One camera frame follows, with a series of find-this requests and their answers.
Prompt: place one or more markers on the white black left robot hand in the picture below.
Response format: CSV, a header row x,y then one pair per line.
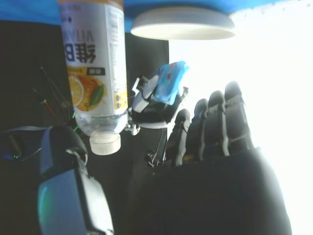
x,y
215,195

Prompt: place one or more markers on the blue tissue packet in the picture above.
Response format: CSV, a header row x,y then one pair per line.
x,y
171,80

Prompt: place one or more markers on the orange vitamin drink bottle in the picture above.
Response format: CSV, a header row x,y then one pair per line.
x,y
95,61

